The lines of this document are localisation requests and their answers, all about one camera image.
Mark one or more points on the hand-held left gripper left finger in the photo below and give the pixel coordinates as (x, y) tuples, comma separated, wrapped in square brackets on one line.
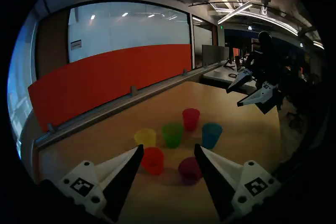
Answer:
[(86, 179)]

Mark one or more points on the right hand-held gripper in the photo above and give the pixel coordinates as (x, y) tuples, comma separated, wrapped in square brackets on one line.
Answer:
[(270, 103)]

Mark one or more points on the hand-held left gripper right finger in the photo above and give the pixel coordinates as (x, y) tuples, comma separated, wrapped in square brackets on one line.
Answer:
[(246, 182)]

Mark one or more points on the person's body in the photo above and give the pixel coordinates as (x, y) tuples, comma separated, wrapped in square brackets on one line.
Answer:
[(267, 58)]

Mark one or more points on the grey desk screen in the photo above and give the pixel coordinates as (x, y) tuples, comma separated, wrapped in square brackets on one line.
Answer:
[(214, 54)]

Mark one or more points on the purple plastic cup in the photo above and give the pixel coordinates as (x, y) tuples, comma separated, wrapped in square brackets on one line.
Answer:
[(189, 170)]

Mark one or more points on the blue plastic cup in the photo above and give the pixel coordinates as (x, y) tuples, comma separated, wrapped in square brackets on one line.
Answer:
[(211, 134)]

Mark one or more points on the red plastic cup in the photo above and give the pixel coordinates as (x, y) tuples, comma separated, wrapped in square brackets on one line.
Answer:
[(190, 119)]

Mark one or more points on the orange plastic cup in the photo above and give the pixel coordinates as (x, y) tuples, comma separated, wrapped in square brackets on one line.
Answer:
[(153, 161)]

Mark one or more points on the yellow plastic cup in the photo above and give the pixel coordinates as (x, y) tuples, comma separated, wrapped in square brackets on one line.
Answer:
[(145, 137)]

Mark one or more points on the green plastic cup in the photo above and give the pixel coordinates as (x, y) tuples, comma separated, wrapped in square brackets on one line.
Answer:
[(172, 134)]

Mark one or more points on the red desk screen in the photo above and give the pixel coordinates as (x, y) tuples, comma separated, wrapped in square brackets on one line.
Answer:
[(105, 77)]

